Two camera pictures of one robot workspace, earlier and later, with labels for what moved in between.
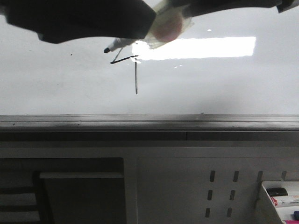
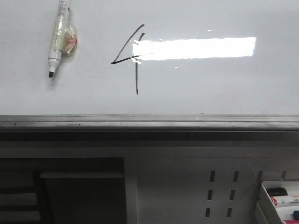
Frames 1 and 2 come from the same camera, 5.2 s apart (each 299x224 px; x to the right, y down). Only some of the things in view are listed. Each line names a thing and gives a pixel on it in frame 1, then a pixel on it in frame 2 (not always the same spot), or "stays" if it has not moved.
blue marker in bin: (296, 215) stays
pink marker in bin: (292, 221) stays
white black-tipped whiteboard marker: (119, 43) to (64, 39)
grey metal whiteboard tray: (156, 127) stays
